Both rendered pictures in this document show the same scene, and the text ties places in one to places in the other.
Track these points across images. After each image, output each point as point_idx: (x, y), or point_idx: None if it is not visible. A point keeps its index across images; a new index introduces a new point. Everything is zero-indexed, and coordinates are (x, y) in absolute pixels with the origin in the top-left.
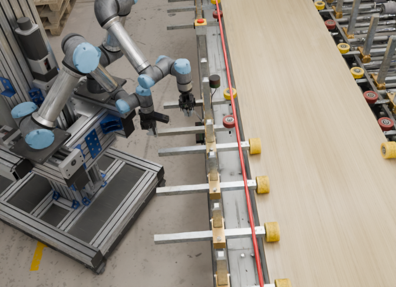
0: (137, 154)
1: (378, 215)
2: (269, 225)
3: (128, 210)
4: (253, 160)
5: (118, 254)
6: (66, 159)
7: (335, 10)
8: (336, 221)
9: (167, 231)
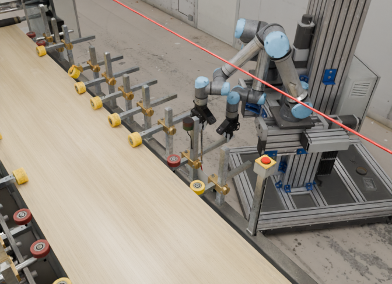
0: (307, 255)
1: (31, 138)
2: (97, 97)
3: (238, 179)
4: None
5: (228, 181)
6: (242, 81)
7: None
8: (59, 126)
9: None
